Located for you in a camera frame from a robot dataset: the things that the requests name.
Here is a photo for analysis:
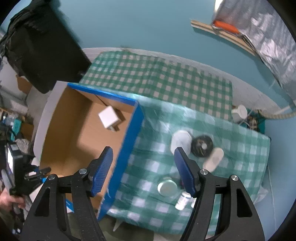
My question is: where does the white power adapter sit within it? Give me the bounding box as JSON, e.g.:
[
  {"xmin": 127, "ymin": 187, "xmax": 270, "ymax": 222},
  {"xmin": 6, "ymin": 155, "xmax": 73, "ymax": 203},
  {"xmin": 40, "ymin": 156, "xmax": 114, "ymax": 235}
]
[{"xmin": 98, "ymin": 106, "xmax": 121, "ymax": 132}]

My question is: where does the orange tool handle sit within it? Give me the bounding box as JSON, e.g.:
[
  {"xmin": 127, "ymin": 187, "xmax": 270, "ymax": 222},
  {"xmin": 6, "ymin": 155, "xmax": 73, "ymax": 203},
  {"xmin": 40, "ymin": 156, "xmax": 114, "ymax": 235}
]
[{"xmin": 213, "ymin": 20, "xmax": 240, "ymax": 35}]

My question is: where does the green round tin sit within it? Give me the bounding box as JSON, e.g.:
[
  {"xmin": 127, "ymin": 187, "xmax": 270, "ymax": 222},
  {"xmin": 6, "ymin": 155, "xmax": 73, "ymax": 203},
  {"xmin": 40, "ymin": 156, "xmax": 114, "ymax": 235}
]
[{"xmin": 157, "ymin": 178, "xmax": 178, "ymax": 197}]

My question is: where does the black bag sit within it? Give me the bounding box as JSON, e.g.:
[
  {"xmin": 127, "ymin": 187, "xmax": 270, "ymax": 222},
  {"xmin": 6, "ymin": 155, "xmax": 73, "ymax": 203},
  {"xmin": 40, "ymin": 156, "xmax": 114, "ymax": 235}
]
[{"xmin": 1, "ymin": 1, "xmax": 91, "ymax": 93}]

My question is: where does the blue-edged cardboard box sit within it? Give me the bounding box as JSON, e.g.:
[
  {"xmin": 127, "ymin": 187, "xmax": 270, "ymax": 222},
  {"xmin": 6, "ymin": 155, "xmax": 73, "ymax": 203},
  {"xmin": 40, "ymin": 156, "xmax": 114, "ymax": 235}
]
[{"xmin": 34, "ymin": 81, "xmax": 144, "ymax": 219}]

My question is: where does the silver foil sheet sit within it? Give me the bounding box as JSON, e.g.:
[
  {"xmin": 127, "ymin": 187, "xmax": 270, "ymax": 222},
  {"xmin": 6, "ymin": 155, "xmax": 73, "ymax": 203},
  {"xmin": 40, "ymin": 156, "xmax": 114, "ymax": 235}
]
[{"xmin": 212, "ymin": 0, "xmax": 295, "ymax": 100}]

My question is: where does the person's left hand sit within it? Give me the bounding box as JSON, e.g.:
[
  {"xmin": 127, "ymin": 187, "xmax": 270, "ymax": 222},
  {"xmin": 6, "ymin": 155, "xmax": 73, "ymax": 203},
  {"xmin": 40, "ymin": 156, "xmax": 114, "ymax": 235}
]
[{"xmin": 0, "ymin": 188, "xmax": 26, "ymax": 211}]

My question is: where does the white oval case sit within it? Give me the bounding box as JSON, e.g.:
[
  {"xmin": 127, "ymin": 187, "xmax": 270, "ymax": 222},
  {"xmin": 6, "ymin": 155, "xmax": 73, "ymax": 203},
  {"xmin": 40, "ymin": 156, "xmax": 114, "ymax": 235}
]
[{"xmin": 203, "ymin": 148, "xmax": 224, "ymax": 172}]

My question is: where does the white octagonal container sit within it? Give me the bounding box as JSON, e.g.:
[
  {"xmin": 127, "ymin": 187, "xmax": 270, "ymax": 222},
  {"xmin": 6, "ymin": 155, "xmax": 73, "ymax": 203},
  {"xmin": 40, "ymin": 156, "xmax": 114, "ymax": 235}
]
[{"xmin": 170, "ymin": 130, "xmax": 192, "ymax": 156}]

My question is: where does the striped black white cloth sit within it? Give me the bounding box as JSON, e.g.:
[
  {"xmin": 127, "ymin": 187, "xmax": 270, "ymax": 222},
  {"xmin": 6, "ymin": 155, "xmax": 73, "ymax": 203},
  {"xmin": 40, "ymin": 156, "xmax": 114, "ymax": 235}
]
[{"xmin": 16, "ymin": 138, "xmax": 34, "ymax": 156}]

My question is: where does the black round tin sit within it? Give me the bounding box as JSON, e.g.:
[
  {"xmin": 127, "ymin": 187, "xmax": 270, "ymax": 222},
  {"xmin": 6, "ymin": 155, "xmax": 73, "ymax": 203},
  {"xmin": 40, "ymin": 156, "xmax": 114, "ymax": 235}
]
[{"xmin": 191, "ymin": 135, "xmax": 213, "ymax": 157}]

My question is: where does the white cup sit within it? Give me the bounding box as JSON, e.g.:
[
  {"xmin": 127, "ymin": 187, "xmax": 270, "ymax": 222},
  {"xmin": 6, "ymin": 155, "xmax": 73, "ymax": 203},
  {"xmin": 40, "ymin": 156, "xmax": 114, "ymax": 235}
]
[{"xmin": 231, "ymin": 104, "xmax": 248, "ymax": 123}]

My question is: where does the green checkered tablecloth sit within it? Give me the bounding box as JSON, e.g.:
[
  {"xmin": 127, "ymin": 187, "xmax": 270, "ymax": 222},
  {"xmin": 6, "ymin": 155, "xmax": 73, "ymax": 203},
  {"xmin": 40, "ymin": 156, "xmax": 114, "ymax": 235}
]
[{"xmin": 80, "ymin": 50, "xmax": 270, "ymax": 235}]

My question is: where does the white pill bottle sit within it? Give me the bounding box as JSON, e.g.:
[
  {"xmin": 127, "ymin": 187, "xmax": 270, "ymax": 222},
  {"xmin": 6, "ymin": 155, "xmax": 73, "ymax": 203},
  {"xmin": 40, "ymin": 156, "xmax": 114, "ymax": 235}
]
[{"xmin": 175, "ymin": 191, "xmax": 192, "ymax": 210}]

